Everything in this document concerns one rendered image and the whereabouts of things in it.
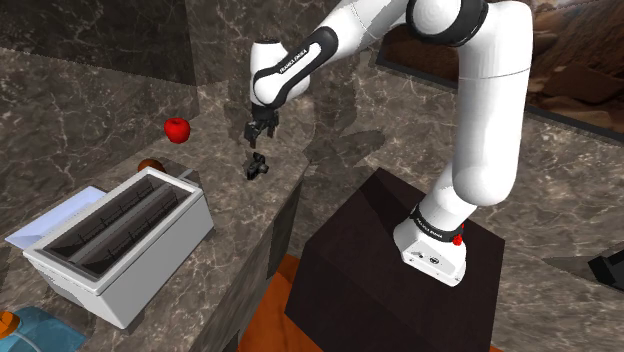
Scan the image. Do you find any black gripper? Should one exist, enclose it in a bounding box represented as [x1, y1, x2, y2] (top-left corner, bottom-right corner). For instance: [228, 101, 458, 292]
[243, 103, 281, 150]

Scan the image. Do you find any red apple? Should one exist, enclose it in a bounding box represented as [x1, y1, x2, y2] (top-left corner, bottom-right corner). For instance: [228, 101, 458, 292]
[163, 117, 192, 145]

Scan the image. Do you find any brown round object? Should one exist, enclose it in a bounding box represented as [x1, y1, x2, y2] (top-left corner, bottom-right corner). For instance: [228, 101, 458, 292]
[137, 158, 167, 174]

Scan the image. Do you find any white two-slot toaster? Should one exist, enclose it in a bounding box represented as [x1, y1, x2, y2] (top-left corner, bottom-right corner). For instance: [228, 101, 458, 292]
[22, 166, 216, 330]

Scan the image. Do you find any dark robot stand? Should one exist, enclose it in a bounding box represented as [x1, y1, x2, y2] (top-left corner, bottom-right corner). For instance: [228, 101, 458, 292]
[284, 167, 506, 352]

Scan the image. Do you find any teal blue object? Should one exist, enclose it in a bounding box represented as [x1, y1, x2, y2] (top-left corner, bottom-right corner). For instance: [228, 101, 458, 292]
[0, 305, 89, 352]

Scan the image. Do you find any orange round object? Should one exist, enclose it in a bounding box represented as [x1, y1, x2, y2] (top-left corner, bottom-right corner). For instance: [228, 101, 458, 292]
[0, 310, 22, 339]

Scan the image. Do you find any black object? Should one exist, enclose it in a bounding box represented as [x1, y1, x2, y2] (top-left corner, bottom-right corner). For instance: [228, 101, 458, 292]
[587, 246, 624, 294]

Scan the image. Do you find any small black camera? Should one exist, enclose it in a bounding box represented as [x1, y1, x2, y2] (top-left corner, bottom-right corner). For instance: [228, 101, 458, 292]
[243, 151, 270, 182]

